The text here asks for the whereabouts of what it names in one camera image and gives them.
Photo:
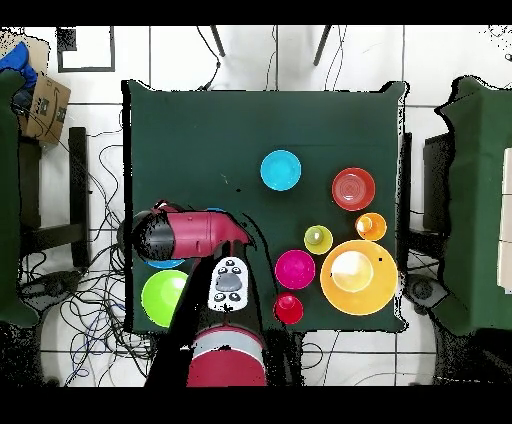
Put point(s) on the flat-bottomed blue bowl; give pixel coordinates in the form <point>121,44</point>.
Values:
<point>215,209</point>

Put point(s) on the large blue bowl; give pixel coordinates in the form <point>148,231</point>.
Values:
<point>164,263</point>

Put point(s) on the green bowl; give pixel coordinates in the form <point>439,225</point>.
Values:
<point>160,298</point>

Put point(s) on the small light blue bowl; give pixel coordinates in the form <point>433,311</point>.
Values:
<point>280,170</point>

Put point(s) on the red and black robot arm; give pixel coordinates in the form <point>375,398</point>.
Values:
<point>196,236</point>

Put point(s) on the dark green tablecloth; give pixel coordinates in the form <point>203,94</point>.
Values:
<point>256,128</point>

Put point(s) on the magenta bowl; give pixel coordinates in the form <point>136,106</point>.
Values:
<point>295,270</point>

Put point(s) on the cardboard box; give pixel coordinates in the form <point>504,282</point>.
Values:
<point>46,112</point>

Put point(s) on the pale yellow cup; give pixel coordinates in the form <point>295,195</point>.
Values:
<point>324,246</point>

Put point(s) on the red cup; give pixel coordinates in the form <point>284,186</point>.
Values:
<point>288,314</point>

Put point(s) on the green cloth covered table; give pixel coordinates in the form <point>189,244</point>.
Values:
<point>8,200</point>
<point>476,200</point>

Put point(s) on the orange bowl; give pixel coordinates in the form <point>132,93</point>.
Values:
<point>353,189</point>

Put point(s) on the blue cloth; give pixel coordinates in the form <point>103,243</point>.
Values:
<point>18,64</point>

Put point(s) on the amber yellow cup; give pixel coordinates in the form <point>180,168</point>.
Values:
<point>378,230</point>

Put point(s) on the large yellow bowl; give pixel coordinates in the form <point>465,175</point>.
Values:
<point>360,300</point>

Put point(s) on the white box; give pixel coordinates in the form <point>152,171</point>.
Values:
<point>506,218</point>
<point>505,266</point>
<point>507,172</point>

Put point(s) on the black stool frame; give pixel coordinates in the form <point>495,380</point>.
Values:
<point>78,180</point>

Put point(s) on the black pedestal foot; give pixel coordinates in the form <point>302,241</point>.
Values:
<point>424,290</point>
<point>52,286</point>

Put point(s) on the grey square frame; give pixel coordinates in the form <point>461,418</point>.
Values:
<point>86,70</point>

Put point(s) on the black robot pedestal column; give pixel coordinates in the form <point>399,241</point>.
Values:
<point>286,360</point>

